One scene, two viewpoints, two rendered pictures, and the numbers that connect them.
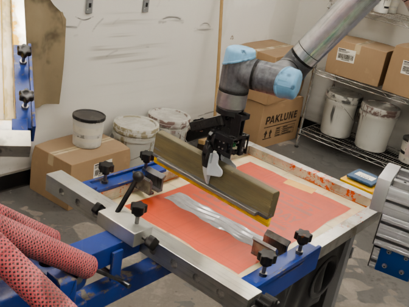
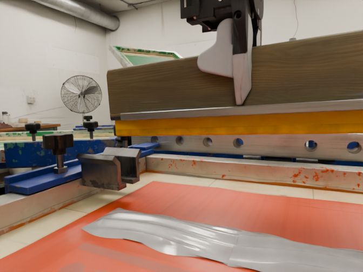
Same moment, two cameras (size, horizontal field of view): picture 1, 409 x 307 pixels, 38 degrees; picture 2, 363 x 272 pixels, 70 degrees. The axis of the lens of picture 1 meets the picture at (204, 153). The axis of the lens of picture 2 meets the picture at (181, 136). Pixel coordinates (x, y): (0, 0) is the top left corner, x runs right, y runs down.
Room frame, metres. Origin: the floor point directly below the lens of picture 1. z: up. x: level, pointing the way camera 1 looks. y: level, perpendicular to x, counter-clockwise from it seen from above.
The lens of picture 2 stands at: (1.72, -0.17, 1.10)
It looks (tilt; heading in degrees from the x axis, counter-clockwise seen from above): 7 degrees down; 169
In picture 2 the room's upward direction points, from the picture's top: 2 degrees counter-clockwise
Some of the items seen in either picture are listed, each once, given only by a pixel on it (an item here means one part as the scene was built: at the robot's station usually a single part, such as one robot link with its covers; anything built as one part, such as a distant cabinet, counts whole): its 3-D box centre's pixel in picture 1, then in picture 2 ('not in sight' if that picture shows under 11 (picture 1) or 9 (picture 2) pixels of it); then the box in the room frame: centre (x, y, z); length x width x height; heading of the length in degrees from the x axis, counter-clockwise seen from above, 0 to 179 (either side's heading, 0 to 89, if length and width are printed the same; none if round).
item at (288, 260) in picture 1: (279, 272); (99, 175); (1.24, -0.23, 0.98); 0.30 x 0.05 x 0.07; 143
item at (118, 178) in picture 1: (124, 184); not in sight; (1.57, 0.22, 0.98); 0.30 x 0.05 x 0.07; 143
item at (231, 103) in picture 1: (232, 99); not in sight; (1.42, -0.05, 1.33); 0.08 x 0.08 x 0.05
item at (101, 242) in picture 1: (103, 248); not in sight; (1.14, 0.19, 1.02); 0.17 x 0.06 x 0.05; 143
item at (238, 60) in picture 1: (238, 69); not in sight; (1.42, -0.05, 1.41); 0.09 x 0.08 x 0.11; 70
